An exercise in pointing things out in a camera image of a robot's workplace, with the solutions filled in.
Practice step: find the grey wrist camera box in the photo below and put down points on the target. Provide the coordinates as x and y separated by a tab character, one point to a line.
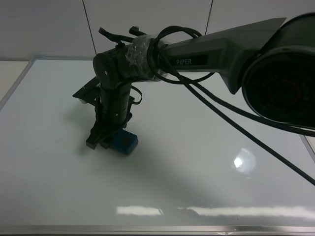
89	92

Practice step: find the blue board eraser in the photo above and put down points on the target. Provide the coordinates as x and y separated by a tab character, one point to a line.
124	142

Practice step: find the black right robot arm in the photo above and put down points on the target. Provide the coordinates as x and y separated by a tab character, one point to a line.
272	62

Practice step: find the white whiteboard with aluminium frame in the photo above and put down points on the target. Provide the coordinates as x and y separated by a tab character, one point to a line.
191	173

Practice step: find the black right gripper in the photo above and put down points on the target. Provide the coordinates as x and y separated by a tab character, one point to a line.
111	109

